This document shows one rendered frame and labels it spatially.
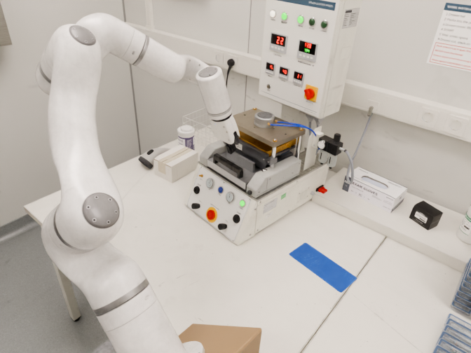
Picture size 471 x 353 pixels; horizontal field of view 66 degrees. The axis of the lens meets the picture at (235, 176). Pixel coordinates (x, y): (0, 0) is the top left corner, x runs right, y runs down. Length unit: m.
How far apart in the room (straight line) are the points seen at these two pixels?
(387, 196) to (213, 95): 0.83
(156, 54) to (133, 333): 0.71
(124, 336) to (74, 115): 0.46
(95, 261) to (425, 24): 1.37
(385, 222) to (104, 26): 1.20
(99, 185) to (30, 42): 1.80
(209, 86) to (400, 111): 0.83
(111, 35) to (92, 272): 0.59
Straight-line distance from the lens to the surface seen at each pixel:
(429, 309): 1.38
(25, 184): 2.73
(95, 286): 0.79
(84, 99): 0.88
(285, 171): 1.38
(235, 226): 1.37
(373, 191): 1.62
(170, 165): 1.67
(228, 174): 1.38
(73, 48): 0.88
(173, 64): 1.10
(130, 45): 1.06
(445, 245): 1.57
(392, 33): 1.65
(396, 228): 1.56
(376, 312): 1.29
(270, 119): 1.40
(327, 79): 1.38
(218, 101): 1.17
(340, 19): 1.34
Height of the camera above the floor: 1.71
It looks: 33 degrees down
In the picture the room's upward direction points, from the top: 3 degrees clockwise
